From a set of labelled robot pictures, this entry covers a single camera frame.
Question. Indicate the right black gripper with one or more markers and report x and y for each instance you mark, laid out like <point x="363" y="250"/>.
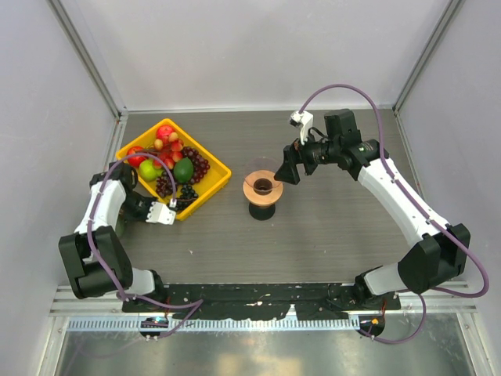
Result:
<point x="293" y="155"/>

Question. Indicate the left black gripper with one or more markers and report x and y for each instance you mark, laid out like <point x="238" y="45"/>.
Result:
<point x="142" y="218"/>

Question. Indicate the clear pink cone dripper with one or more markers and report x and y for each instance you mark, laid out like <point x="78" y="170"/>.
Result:
<point x="259" y="175"/>

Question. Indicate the round wooden ring holder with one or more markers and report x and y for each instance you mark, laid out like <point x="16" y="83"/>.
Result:
<point x="264" y="201"/>

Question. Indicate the dark red glass carafe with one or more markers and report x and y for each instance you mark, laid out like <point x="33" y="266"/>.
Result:
<point x="261" y="213"/>

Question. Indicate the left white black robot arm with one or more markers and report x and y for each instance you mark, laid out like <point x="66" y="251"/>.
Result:
<point x="93" y="256"/>

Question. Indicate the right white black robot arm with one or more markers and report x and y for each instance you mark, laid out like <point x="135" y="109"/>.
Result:
<point x="435" y="255"/>

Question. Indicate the green melon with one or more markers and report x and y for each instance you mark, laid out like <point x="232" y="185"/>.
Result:
<point x="120" y="227"/>

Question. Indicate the dark red grape bunch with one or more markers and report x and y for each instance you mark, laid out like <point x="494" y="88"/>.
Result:
<point x="164" y="187"/>

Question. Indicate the green apple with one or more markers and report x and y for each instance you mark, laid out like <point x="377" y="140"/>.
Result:
<point x="149" y="170"/>

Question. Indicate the red apple left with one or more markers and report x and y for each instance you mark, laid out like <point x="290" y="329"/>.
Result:
<point x="136" y="156"/>

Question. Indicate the red apple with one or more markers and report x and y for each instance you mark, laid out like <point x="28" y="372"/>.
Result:
<point x="163" y="133"/>
<point x="136" y="156"/>

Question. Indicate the dark black grape bunch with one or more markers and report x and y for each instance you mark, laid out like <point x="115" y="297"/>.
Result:
<point x="187" y="197"/>

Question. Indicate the red cherry bunch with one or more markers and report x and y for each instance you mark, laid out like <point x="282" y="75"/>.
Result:
<point x="169" y="149"/>

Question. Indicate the purple grape bunch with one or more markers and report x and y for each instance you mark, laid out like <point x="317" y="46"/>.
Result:
<point x="200" y="164"/>

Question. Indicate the red apple top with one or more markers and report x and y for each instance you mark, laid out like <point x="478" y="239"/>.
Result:
<point x="163" y="133"/>

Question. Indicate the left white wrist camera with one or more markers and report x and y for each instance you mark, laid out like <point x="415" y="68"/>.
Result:
<point x="160" y="213"/>

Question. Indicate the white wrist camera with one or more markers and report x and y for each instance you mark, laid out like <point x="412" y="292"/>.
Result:
<point x="160" y="213"/>
<point x="303" y="121"/>

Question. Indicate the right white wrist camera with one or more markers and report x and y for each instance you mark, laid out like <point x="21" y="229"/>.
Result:
<point x="303" y="121"/>

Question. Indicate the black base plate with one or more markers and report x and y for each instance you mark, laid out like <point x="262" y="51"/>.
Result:
<point x="315" y="301"/>

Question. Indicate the aluminium front rail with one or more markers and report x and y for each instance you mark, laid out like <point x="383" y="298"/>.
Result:
<point x="105" y="314"/>

